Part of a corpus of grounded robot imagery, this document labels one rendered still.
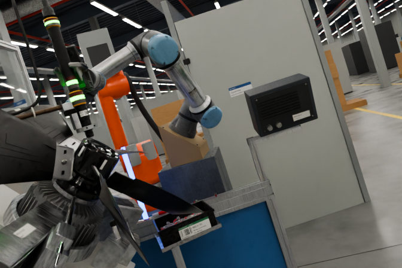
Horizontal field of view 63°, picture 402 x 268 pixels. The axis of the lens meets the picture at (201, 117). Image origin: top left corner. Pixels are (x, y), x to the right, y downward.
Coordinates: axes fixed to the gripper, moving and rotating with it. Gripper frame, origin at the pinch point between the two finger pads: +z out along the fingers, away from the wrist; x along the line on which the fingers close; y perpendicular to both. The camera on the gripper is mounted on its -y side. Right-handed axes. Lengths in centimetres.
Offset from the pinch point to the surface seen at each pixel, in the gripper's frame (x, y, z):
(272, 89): -67, 28, -32
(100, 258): 3, 56, 12
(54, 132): 8.7, 18.6, 0.4
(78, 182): 2.5, 34.2, 11.3
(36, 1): 293, -393, -839
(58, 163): 3.9, 27.5, 15.7
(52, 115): 10.7, 12.5, -7.4
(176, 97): 14, -28, -1057
